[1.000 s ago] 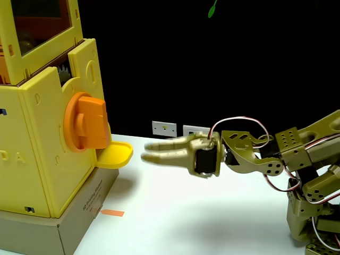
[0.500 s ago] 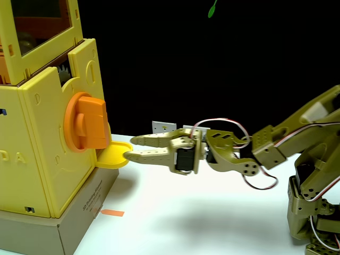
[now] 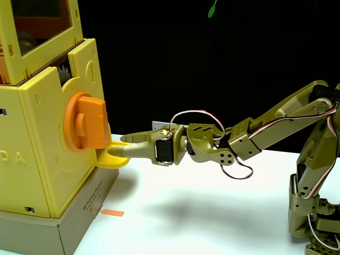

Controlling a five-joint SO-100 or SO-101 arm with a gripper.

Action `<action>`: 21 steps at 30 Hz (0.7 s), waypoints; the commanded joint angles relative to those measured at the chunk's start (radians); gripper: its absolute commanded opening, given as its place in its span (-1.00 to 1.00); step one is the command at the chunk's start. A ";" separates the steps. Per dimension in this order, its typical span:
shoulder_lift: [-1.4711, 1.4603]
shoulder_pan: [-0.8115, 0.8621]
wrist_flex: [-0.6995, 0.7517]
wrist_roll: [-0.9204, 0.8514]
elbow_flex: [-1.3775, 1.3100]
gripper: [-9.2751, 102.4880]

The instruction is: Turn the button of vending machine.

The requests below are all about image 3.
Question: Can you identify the orange round turning knob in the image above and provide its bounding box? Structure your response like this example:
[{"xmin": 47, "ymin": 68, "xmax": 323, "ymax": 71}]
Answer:
[{"xmin": 63, "ymin": 91, "xmax": 109, "ymax": 154}]

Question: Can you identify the yellow toy vending machine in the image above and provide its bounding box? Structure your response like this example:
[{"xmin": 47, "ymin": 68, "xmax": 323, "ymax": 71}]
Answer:
[{"xmin": 0, "ymin": 0, "xmax": 112, "ymax": 219}]

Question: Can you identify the yellow dispensing tray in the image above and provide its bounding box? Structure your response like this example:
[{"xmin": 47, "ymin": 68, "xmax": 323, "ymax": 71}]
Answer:
[{"xmin": 96, "ymin": 140, "xmax": 131, "ymax": 169}]

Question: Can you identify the orange tape arrow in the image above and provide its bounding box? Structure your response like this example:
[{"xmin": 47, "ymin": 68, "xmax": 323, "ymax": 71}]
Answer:
[{"xmin": 100, "ymin": 209, "xmax": 125, "ymax": 217}]

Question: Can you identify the clear tape strip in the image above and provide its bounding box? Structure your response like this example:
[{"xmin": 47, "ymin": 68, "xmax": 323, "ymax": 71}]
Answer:
[{"xmin": 92, "ymin": 204, "xmax": 104, "ymax": 219}]

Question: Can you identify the white plastic gear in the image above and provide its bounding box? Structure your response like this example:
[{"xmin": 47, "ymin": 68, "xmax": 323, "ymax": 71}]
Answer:
[{"xmin": 57, "ymin": 63, "xmax": 71, "ymax": 83}]

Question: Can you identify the green leaf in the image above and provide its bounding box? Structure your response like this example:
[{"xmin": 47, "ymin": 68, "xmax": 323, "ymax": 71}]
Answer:
[{"xmin": 207, "ymin": 0, "xmax": 218, "ymax": 19}]

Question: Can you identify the translucent capsule ball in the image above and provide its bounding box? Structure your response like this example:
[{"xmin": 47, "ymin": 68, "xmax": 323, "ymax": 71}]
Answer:
[{"xmin": 17, "ymin": 31, "xmax": 37, "ymax": 53}]

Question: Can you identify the white wall outlet plate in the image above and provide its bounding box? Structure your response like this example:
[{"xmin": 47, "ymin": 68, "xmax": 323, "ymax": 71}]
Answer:
[{"xmin": 151, "ymin": 121, "xmax": 171, "ymax": 131}]

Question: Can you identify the red white black servo cable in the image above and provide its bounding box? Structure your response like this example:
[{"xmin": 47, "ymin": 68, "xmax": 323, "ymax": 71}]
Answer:
[
  {"xmin": 307, "ymin": 214, "xmax": 340, "ymax": 252},
  {"xmin": 169, "ymin": 110, "xmax": 253, "ymax": 180},
  {"xmin": 248, "ymin": 105, "xmax": 339, "ymax": 199}
]

